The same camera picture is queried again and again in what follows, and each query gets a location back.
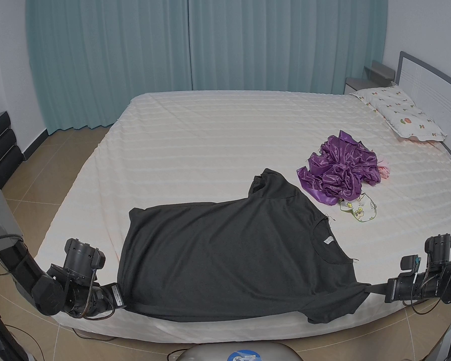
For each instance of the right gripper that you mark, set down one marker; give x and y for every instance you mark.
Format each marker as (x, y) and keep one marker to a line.
(400, 290)

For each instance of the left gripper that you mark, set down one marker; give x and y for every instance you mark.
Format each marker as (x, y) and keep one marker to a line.
(109, 299)

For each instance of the black T-shirt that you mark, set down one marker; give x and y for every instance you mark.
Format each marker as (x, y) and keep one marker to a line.
(229, 261)

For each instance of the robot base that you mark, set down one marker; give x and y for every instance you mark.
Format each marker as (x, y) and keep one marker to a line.
(240, 354)

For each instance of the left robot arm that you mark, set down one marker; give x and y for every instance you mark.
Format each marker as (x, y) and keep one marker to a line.
(41, 295)

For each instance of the bed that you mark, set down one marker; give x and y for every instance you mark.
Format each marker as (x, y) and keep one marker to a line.
(218, 137)

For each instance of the white printed garment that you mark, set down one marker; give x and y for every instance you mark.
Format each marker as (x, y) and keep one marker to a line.
(359, 209)

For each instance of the pink garment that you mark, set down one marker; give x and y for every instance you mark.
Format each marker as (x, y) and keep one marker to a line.
(385, 170)

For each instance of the purple satin garment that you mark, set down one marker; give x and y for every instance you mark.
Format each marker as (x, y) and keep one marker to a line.
(338, 167)

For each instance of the white printed pillow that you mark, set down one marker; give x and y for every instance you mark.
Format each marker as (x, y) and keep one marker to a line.
(398, 113)

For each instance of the black chest of drawers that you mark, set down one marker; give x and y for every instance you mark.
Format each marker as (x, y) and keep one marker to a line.
(0, 149)

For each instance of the grey bedside table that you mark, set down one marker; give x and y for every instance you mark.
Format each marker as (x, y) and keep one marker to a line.
(368, 76)

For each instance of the blue-green curtain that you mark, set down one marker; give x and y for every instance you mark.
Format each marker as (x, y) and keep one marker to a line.
(105, 51)
(285, 32)

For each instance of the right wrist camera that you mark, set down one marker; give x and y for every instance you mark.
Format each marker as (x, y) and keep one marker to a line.
(409, 263)

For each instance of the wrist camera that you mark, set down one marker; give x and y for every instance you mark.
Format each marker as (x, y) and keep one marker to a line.
(99, 260)
(409, 263)

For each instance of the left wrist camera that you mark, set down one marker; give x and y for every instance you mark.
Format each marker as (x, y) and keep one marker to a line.
(99, 260)

